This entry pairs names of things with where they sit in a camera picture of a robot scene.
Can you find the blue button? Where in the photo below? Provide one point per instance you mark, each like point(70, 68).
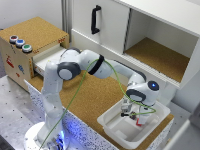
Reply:
point(20, 42)

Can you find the red button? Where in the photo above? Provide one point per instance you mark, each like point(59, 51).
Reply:
point(13, 39)

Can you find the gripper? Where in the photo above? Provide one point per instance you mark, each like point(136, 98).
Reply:
point(127, 107)

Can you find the white plastic box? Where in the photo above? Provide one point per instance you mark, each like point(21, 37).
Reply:
point(113, 125)

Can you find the white sliding door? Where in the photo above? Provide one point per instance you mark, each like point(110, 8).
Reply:
point(110, 23)

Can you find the wooden drawer box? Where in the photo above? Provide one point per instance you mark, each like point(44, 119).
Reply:
point(33, 31)

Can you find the wooden drawer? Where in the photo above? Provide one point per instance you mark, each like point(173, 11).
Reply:
point(42, 62)

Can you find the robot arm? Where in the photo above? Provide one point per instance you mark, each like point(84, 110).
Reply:
point(52, 96)

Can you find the white cabinet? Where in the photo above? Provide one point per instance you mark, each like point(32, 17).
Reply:
point(173, 13)

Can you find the green button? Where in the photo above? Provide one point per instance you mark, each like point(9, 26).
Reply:
point(26, 48)

